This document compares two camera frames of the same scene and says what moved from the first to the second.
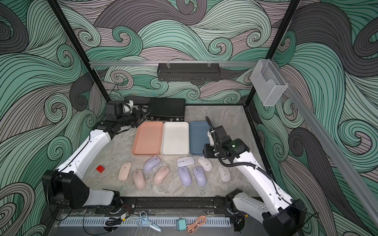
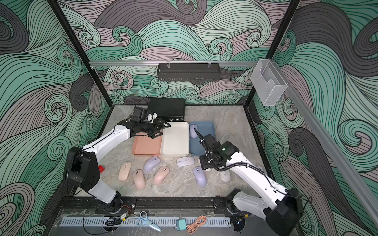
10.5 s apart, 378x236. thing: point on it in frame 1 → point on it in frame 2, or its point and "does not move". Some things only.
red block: x=100 y=168 does not move
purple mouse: x=185 y=176 → x=193 y=134
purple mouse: x=151 y=163 does not move
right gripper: x=206 y=151 → x=204 y=163
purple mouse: x=199 y=173 does not move
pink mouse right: x=161 y=174 does not move
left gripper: x=138 y=119 → x=157 y=129
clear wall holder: x=268 y=80 does not move
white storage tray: x=175 y=139 does not move
